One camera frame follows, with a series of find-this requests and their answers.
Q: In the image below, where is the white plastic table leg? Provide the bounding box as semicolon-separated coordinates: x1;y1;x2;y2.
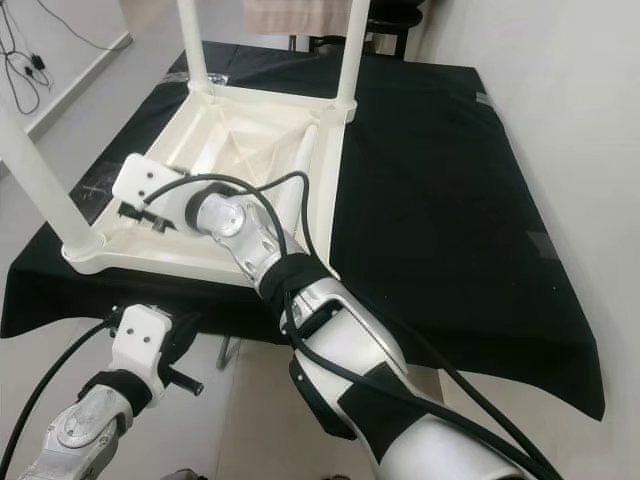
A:
0;108;107;264
176;0;212;92
289;124;320;187
334;0;374;112

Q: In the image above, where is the white plastic table top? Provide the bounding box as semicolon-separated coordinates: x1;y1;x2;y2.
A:
61;81;360;292

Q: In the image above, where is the beige cloth covered table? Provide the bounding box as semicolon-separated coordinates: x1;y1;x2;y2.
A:
244;0;352;37

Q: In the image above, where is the black tablecloth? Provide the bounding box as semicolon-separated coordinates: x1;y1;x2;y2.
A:
0;41;607;423

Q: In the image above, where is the black round stool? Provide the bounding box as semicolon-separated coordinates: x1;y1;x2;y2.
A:
310;0;422;57

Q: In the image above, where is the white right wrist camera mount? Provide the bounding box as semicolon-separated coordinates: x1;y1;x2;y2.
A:
111;151;187;223

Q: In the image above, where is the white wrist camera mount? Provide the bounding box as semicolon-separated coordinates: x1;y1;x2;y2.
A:
111;304;172;412
111;151;187;223

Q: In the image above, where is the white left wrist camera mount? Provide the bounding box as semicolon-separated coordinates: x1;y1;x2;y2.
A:
111;304;172;412

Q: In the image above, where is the metal table frame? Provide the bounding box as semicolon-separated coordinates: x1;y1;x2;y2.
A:
219;334;242;367

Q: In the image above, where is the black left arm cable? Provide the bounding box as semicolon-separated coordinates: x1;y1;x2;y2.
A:
0;314;123;477

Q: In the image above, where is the black wall cable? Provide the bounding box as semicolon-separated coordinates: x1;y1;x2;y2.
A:
0;0;132;117

